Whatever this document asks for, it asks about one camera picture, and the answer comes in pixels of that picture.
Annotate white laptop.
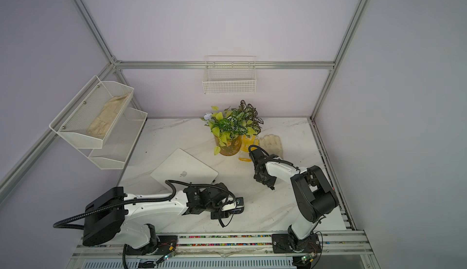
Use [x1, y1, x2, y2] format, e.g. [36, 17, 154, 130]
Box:
[151, 148, 218, 190]

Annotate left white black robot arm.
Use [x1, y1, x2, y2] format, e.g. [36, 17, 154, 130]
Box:
[53, 180, 244, 269]

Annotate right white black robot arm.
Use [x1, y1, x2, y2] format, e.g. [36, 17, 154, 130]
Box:
[248, 145, 339, 253]

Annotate yellow glass cup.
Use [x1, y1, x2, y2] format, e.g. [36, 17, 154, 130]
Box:
[238, 135, 259, 162]

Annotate beige work glove on table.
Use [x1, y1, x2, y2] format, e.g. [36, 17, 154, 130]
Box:
[259, 134, 284, 159]

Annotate potted green plant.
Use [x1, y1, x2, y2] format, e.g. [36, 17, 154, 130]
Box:
[200, 100, 264, 157]

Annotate beige glove in basket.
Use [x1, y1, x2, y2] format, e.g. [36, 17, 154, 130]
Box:
[86, 94, 128, 138]

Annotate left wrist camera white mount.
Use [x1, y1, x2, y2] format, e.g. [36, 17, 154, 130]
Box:
[221, 197, 244, 214]

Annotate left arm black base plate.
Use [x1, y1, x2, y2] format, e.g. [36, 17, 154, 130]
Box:
[124, 235, 178, 256]

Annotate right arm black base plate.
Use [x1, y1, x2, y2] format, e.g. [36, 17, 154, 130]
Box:
[271, 234, 322, 254]

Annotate white wire wall basket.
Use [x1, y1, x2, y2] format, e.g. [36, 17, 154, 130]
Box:
[202, 56, 257, 95]

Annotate aluminium front rail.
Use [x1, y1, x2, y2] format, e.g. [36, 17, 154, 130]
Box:
[67, 231, 380, 269]

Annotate white two-tier wall basket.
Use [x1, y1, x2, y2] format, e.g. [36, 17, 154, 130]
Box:
[49, 76, 147, 170]

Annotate aluminium frame profiles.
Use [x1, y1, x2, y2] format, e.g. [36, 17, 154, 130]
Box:
[1, 0, 370, 204]

